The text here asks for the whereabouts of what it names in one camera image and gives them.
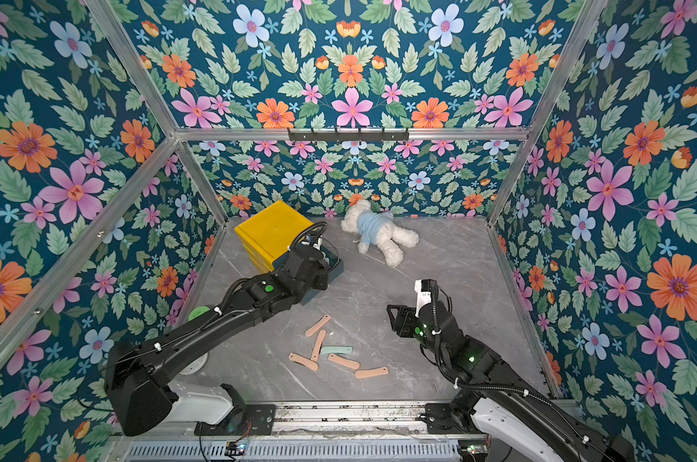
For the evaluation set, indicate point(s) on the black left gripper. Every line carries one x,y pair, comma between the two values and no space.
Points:
325,263

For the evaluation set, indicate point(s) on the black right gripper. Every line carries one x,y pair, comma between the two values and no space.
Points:
404,320

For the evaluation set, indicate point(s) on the teal drawer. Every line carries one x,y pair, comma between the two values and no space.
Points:
313,270

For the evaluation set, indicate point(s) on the mint knife horizontal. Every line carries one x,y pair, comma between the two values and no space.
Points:
339,350

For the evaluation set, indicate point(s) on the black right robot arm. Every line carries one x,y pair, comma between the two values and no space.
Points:
491,397

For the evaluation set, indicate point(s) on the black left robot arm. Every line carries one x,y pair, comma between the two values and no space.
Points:
139,378

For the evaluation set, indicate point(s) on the yellow drawer cabinet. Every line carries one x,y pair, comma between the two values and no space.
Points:
267,236

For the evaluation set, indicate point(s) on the white teddy bear blue shirt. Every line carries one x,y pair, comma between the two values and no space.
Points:
378,229

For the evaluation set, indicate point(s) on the green lidded small jar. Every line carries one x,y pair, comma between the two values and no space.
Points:
197,312

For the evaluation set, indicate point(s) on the white round timer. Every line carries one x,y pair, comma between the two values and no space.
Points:
196,366

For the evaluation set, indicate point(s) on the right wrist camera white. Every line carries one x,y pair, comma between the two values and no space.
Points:
427,292

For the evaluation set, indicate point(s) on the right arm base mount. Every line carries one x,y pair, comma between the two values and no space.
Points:
455,416

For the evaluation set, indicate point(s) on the black hook rail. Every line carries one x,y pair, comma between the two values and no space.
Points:
348,135

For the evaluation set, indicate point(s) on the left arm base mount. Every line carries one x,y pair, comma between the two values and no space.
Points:
243,420

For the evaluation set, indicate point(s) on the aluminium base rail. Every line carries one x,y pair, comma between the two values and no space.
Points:
378,430

